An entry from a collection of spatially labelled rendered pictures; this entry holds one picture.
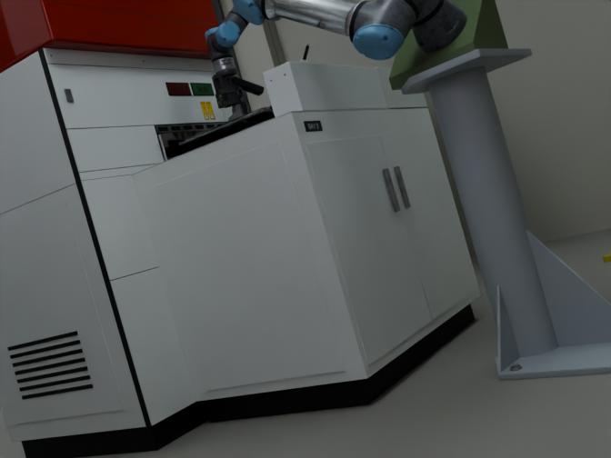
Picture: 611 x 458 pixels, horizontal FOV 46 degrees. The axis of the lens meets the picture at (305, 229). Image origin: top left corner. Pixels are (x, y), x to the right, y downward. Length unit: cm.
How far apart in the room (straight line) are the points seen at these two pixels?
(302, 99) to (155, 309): 78
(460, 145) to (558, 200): 274
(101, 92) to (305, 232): 82
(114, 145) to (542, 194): 308
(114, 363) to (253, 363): 41
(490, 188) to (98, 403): 132
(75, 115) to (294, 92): 66
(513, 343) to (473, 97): 67
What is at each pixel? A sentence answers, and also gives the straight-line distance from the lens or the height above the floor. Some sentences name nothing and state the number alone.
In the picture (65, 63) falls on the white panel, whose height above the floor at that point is 118.
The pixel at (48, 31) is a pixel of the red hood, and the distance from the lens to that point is 225.
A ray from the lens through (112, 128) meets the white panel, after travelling 232.
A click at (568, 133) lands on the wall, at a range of 463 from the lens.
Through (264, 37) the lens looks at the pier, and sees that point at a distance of 572.
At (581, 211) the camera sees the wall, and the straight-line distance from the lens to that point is 466.
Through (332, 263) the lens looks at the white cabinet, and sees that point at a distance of 191.
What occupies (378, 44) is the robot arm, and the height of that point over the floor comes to 91.
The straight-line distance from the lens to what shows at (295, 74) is 201.
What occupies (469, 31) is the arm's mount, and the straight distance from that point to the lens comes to 202.
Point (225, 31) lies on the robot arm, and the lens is 248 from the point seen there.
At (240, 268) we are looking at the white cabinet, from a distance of 208.
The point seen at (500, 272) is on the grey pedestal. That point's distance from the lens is 200.
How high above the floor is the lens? 52
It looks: level
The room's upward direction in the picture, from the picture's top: 16 degrees counter-clockwise
